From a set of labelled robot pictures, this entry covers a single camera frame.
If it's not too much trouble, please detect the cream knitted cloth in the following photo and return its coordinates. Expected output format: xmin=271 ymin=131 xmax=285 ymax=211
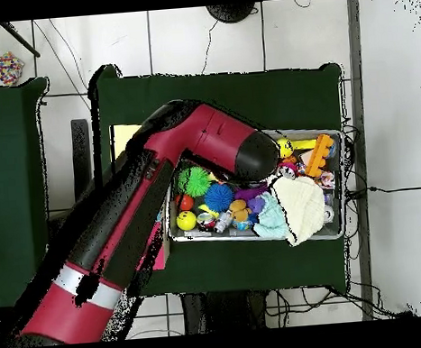
xmin=268 ymin=170 xmax=330 ymax=249

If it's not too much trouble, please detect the wooden box with three holes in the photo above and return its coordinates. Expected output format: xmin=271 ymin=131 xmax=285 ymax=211
xmin=109 ymin=121 xmax=175 ymax=274

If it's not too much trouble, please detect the clear mesh bin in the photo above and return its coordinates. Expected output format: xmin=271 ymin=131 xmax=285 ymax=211
xmin=158 ymin=124 xmax=351 ymax=254

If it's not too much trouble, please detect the green spiky ball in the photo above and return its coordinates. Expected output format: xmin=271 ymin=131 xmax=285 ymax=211
xmin=177 ymin=164 xmax=213 ymax=199

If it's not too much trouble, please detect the large blue spiky ball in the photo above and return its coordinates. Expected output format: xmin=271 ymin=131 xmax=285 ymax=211
xmin=202 ymin=181 xmax=236 ymax=215

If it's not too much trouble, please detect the small red ball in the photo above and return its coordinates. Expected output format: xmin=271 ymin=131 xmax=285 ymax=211
xmin=175 ymin=192 xmax=197 ymax=214

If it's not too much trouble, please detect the yellow smiley ball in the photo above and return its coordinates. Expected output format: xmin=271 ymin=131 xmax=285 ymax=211
xmin=175 ymin=209 xmax=198 ymax=233

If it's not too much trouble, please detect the yellow tennis ball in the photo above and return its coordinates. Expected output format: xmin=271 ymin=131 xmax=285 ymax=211
xmin=277 ymin=138 xmax=297 ymax=160

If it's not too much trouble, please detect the orange toy brick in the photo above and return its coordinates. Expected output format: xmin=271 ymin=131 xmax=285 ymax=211
xmin=299 ymin=133 xmax=340 ymax=179

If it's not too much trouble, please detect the black round base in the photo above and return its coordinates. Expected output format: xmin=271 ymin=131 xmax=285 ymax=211
xmin=206 ymin=2 xmax=257 ymax=26

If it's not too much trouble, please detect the grey metal strip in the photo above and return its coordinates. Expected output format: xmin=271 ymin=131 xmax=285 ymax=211
xmin=337 ymin=0 xmax=386 ymax=322

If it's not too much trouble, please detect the dark green side table cloth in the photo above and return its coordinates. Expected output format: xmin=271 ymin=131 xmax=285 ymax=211
xmin=0 ymin=77 xmax=69 ymax=313

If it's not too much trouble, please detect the colourful patterned packet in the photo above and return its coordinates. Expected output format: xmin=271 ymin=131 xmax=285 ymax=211
xmin=0 ymin=50 xmax=27 ymax=88

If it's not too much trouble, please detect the black rod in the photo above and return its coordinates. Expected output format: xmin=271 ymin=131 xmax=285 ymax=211
xmin=0 ymin=20 xmax=41 ymax=61

